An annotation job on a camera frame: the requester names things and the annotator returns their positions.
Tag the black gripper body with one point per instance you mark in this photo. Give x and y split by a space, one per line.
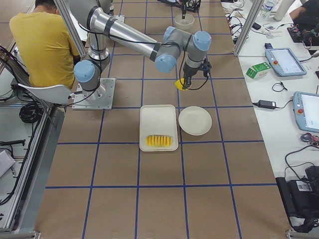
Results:
190 72

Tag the yellow lemon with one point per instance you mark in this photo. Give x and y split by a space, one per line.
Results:
178 84

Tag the white bowl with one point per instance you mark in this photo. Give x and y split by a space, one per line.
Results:
184 23

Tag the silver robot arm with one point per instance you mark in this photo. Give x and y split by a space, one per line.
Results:
91 15

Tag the white round plate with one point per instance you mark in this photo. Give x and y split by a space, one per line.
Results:
195 120

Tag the white rectangular tray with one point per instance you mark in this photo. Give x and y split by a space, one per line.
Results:
158 120

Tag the sliced mango pieces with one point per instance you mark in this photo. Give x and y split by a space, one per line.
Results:
159 141

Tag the green white carton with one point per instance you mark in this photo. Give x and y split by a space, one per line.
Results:
258 70

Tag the black power adapter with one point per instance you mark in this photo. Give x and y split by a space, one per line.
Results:
267 104

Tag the upper teach pendant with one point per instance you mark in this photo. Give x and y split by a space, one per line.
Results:
284 62

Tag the teach pendant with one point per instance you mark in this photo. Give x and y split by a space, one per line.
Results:
306 111
284 62

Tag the lower teach pendant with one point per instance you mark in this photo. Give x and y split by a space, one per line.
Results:
306 111

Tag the white chair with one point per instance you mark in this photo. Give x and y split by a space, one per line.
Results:
58 94

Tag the person in yellow shirt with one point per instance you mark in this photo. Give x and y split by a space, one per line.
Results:
45 45

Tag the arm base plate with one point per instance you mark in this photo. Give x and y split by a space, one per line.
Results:
101 99

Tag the aluminium frame post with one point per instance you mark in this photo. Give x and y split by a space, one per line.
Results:
67 18

